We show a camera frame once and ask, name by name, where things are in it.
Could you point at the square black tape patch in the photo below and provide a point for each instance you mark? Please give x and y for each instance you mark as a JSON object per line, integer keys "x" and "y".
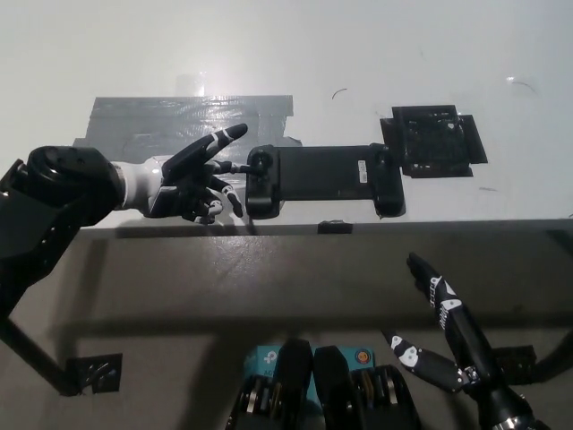
{"x": 432, "y": 143}

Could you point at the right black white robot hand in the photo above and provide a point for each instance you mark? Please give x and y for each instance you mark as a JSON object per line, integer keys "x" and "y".
{"x": 467, "y": 345}

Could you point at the black metal table leg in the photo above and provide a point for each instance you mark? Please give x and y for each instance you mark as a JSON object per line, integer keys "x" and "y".
{"x": 36, "y": 354}

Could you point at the black game controller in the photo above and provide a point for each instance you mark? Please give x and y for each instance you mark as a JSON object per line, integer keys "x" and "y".
{"x": 322, "y": 172}

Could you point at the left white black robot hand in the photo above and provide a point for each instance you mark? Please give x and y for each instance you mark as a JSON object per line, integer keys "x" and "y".
{"x": 183, "y": 174}

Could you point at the black teal robot torso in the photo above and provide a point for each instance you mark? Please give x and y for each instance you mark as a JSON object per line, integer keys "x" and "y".
{"x": 329, "y": 389}

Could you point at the large grey duct tape patch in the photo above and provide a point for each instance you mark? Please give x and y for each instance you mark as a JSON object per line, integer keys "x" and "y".
{"x": 179, "y": 116}

